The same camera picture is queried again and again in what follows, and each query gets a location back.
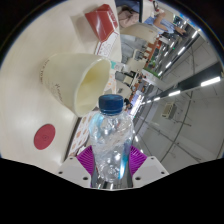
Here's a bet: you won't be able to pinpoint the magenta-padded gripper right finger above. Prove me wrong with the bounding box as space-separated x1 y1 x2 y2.
127 145 170 190

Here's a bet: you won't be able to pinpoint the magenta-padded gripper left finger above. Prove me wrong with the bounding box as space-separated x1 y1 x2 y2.
55 145 98 189

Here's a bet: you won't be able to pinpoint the clear water bottle blue cap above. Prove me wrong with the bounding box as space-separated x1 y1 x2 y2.
87 94 135 184

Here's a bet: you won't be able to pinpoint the printed tray liner paper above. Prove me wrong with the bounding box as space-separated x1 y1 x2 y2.
68 111 98 158

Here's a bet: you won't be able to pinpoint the flat round red coaster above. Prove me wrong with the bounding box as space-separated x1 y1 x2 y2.
33 123 57 151

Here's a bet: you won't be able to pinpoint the ceiling air unit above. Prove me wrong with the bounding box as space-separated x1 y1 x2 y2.
161 101 176 120

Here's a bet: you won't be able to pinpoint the cream paper cup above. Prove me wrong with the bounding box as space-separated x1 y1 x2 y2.
40 53 112 118

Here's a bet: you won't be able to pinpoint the beige chairs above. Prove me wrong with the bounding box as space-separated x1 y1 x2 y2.
114 46 161 101

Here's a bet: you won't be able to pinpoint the ceiling lights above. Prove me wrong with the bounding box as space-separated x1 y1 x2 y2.
131 28 223 143

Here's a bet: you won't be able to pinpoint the white leaflet red print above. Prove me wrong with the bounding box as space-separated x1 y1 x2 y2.
94 31 120 58

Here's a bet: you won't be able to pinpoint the red carton box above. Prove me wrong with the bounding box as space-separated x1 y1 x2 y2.
84 3 119 43

